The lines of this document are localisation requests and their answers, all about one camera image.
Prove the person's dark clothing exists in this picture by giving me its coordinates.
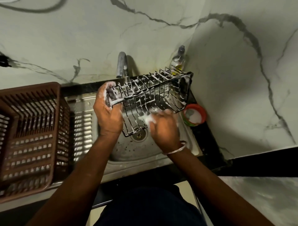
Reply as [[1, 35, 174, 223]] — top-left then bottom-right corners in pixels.
[[94, 184, 208, 226]]

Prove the silver bracelet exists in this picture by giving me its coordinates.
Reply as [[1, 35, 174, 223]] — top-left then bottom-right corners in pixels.
[[162, 141, 187, 156]]

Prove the clear dish soap bottle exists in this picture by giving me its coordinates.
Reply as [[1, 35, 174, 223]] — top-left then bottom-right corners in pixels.
[[170, 45, 187, 71]]

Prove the person's right forearm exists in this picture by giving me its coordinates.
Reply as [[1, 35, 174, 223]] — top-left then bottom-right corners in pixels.
[[167, 147, 275, 226]]

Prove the green scrub pad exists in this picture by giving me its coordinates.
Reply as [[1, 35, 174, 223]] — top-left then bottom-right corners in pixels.
[[138, 108, 159, 124]]

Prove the chrome faucet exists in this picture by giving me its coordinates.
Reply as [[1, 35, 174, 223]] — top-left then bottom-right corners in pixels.
[[116, 52, 130, 81]]

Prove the person's left hand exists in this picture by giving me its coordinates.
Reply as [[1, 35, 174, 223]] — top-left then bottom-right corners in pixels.
[[93, 81, 124, 138]]

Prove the brown plastic dish basket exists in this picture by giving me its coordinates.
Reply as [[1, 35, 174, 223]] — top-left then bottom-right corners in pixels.
[[0, 82, 71, 204]]

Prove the person's left forearm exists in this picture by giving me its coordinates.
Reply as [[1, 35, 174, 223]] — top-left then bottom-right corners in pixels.
[[25, 133, 119, 226]]

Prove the black wire rack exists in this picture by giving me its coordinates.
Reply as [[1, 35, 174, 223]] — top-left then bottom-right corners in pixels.
[[105, 67, 194, 137]]

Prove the orange round container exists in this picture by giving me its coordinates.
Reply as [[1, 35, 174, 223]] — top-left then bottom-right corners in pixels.
[[182, 103, 207, 127]]

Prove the person's right hand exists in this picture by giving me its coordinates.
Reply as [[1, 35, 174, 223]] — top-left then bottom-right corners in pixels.
[[149, 109, 187, 155]]

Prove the stainless steel sink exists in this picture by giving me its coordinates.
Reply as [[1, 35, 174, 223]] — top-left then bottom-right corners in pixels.
[[53, 79, 202, 187]]

